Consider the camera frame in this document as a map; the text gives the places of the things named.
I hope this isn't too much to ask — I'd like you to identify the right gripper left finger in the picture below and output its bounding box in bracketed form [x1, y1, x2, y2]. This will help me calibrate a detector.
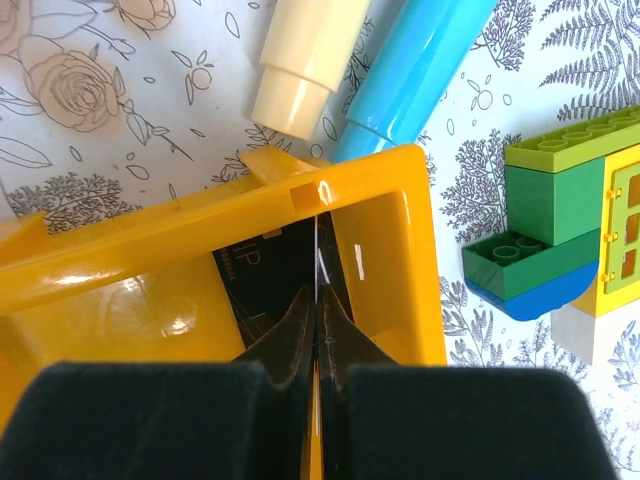
[1, 288, 315, 479]

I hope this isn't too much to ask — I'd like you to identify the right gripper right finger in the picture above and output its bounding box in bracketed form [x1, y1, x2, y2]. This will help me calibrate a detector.
[316, 286, 615, 480]

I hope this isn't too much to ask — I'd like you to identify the black VIP credit card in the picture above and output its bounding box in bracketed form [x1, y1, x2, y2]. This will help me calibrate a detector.
[314, 213, 335, 479]

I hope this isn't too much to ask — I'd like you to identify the black card in bin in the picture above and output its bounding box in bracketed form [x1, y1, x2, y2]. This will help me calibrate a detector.
[212, 216, 353, 347]

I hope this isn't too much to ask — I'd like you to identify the yellow toy bin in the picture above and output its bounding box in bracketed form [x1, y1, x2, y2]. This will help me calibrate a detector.
[1, 145, 446, 439]

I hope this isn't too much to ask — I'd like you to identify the colourful block house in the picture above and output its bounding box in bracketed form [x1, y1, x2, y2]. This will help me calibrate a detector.
[462, 107, 639, 366]

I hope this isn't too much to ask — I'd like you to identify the cream wooden pin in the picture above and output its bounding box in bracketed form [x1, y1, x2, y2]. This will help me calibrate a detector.
[251, 0, 370, 140]

